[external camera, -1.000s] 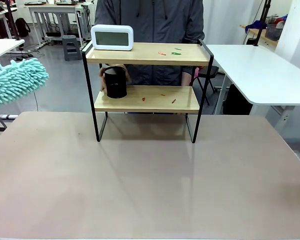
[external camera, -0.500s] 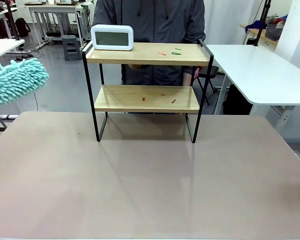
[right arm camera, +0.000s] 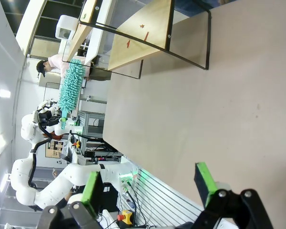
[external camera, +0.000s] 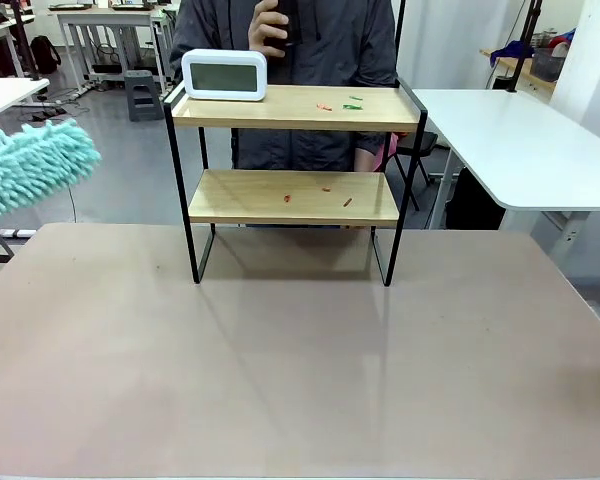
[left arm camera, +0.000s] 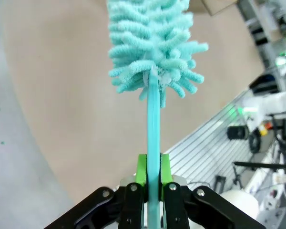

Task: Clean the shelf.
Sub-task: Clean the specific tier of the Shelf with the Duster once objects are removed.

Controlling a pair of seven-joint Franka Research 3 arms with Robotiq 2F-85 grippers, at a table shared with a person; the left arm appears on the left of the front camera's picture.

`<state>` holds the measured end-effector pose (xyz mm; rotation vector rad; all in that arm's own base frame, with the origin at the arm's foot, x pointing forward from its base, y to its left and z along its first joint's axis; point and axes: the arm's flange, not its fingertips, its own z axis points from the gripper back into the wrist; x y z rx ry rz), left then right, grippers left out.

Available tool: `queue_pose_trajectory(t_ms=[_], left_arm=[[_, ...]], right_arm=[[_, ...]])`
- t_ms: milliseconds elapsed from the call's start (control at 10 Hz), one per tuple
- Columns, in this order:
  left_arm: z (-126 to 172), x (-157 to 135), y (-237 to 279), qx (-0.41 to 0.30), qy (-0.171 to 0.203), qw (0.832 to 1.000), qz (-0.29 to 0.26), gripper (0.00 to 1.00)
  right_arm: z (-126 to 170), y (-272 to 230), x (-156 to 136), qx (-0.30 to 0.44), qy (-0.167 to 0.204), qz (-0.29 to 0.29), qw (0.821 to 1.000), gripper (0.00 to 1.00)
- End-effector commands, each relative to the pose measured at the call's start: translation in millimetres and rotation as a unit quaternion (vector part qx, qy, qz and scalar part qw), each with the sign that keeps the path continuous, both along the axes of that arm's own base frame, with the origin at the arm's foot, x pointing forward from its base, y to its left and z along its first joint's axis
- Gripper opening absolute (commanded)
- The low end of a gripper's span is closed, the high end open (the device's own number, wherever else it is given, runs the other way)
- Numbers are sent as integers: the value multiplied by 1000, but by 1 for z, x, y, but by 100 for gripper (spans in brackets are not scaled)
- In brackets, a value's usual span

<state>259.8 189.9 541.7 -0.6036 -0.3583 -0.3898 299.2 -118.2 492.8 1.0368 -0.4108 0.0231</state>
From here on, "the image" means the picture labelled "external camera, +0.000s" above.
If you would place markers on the white digital alarm clock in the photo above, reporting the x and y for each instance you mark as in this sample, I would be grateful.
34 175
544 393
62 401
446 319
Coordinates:
223 75

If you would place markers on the teal microfiber duster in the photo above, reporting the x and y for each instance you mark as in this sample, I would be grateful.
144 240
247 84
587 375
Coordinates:
30 160

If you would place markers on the person's left forearm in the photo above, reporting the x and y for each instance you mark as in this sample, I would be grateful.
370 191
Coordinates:
367 159

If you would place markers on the two-tier wooden metal shelf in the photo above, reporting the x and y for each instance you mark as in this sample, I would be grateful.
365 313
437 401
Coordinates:
290 107

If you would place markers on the person's right hand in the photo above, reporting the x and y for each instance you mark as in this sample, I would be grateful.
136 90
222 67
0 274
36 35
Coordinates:
265 27

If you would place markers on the large white table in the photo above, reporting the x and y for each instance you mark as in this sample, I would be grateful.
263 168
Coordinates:
505 135

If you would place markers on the wooden side table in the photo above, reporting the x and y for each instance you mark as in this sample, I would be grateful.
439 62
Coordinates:
510 65

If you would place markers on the black stand pole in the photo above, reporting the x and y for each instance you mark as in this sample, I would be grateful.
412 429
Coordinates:
525 45

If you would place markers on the blue cloth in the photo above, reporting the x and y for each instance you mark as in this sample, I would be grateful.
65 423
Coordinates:
512 50

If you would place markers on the black folding chair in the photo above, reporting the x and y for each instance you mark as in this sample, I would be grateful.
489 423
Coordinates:
415 150

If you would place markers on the person in grey jacket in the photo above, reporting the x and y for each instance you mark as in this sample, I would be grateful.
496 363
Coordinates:
340 50

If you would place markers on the grey plastic step stool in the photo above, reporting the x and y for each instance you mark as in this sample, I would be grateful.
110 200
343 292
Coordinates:
144 95

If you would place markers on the wooden top white desk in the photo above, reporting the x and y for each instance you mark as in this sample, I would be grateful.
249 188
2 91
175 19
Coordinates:
105 12

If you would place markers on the black backpack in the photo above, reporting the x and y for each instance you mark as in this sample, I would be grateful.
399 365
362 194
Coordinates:
45 55

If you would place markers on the white power strip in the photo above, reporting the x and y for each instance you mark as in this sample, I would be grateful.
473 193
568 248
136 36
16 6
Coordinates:
17 233

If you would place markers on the black pole with clamp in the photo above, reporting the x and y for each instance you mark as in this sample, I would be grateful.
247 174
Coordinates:
26 45

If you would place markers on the small white table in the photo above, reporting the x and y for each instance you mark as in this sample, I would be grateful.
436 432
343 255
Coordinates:
5 95

